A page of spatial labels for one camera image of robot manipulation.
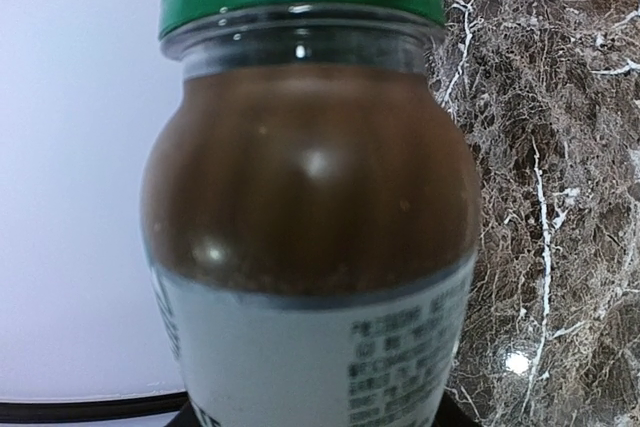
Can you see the brown drink bottle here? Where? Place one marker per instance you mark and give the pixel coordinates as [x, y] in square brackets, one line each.
[311, 218]

